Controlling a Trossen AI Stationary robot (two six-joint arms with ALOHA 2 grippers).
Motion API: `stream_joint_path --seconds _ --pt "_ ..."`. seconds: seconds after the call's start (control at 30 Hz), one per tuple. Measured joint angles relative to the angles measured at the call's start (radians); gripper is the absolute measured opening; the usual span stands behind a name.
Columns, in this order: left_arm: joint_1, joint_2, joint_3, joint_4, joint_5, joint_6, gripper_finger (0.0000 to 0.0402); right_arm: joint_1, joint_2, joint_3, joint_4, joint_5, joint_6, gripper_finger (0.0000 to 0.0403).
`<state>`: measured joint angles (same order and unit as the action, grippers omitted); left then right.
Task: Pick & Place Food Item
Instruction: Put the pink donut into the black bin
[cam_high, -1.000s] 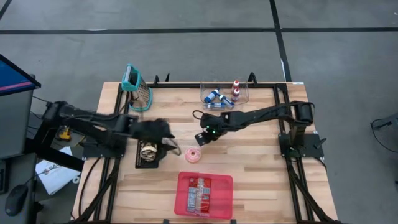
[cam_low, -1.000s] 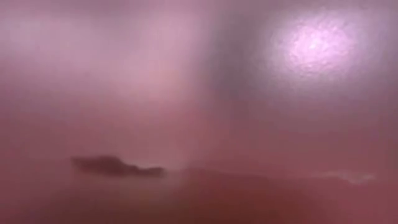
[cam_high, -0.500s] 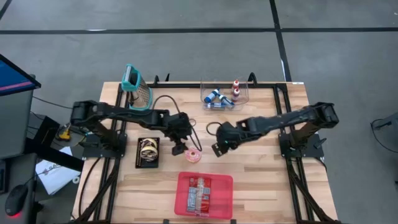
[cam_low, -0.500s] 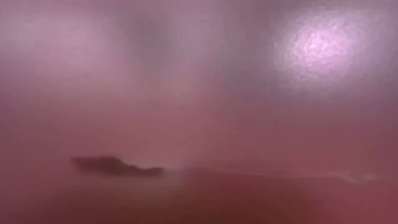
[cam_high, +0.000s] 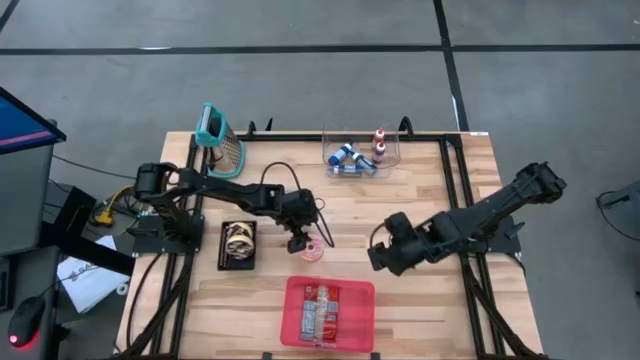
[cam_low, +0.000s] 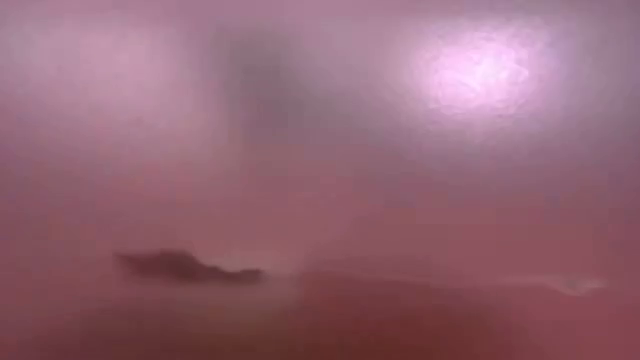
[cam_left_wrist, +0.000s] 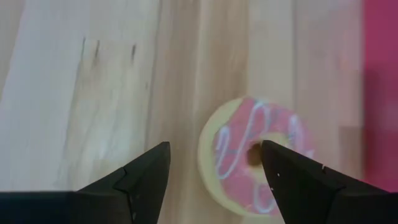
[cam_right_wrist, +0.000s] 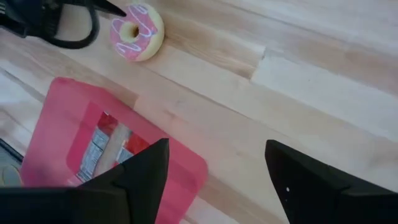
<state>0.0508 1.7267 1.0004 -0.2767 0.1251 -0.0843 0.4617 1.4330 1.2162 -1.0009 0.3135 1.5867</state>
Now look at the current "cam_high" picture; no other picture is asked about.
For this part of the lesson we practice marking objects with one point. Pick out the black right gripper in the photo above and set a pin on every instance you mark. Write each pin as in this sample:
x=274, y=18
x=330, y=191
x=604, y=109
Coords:
x=402, y=235

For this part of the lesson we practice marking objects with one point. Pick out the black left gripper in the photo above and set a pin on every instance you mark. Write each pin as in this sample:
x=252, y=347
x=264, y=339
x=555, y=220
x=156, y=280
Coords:
x=300, y=207

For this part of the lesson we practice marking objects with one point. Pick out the pink iced donut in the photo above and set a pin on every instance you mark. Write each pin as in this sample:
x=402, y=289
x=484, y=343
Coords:
x=316, y=252

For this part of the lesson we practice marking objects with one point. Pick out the chocolate iced donut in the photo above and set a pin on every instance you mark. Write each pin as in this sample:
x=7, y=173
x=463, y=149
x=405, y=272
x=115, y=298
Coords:
x=239, y=229
x=239, y=248

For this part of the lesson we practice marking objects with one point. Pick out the red snack package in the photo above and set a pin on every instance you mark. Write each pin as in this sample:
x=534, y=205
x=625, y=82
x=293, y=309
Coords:
x=320, y=315

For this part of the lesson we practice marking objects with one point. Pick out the small blue-capped bottle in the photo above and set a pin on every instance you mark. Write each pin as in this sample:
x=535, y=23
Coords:
x=362, y=160
x=347, y=170

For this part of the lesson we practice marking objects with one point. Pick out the large blue squeeze bottle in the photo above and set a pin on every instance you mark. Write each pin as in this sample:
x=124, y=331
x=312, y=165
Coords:
x=340, y=153

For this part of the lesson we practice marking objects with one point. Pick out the small red-capped bottle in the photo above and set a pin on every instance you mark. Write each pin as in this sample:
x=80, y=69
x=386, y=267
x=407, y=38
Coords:
x=379, y=135
x=379, y=151

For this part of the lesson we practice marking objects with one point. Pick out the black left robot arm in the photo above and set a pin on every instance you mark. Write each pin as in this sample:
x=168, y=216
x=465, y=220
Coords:
x=225, y=187

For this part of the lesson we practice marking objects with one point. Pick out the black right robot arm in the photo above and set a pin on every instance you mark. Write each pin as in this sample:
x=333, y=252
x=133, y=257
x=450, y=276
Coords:
x=490, y=210

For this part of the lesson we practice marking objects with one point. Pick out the red plastic tray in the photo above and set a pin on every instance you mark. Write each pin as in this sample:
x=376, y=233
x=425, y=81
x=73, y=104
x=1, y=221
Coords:
x=360, y=315

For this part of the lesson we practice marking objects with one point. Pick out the black perforated basket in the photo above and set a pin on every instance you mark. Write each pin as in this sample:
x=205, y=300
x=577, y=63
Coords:
x=222, y=260

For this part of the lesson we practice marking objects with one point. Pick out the clear plastic container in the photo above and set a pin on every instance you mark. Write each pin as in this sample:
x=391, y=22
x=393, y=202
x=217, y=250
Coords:
x=390, y=167

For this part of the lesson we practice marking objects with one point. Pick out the teal metal box grater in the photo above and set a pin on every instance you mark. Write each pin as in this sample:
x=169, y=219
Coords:
x=227, y=150

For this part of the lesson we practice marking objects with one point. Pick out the black diagonal beam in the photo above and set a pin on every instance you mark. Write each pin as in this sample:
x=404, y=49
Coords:
x=90, y=252

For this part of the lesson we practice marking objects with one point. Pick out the white printed paper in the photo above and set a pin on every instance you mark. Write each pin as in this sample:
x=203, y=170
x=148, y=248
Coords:
x=90, y=285

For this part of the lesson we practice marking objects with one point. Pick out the black box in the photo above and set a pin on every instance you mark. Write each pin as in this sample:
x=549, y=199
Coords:
x=70, y=205

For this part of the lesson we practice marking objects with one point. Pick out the dark grey desk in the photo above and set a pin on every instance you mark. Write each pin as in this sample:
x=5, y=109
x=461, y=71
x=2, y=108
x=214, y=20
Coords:
x=30, y=280

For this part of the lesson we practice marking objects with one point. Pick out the grey cabinet with blue top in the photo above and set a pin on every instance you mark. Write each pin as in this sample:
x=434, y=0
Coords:
x=25, y=190

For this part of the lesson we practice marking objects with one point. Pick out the black computer mouse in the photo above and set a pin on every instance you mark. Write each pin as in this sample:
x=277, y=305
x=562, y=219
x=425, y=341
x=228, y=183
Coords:
x=25, y=320

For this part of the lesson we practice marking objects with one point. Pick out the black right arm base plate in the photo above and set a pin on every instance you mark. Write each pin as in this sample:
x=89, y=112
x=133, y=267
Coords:
x=502, y=243

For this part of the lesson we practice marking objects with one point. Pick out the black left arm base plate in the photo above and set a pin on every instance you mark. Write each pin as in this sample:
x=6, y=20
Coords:
x=150, y=243

